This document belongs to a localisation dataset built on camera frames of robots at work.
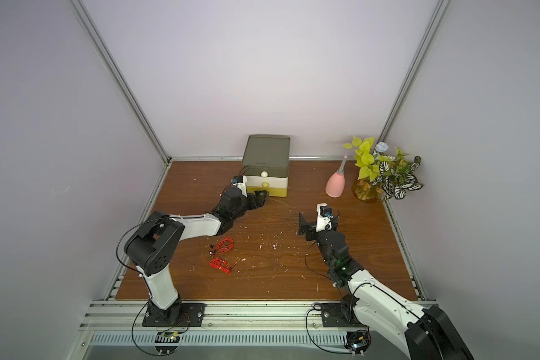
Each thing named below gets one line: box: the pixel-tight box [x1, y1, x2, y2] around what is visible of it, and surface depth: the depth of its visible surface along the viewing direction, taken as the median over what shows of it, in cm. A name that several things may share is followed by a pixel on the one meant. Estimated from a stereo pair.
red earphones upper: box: [209, 235, 235, 256], surface depth 90 cm
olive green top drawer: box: [243, 165, 290, 179], surface depth 94 cm
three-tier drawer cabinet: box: [241, 134, 291, 198], surface depth 97 cm
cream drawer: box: [246, 175, 289, 189], surface depth 99 cm
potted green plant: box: [342, 135, 424, 204], surface depth 87 cm
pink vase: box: [325, 171, 346, 198], surface depth 104 cm
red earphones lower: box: [208, 257, 237, 274], surface depth 85 cm
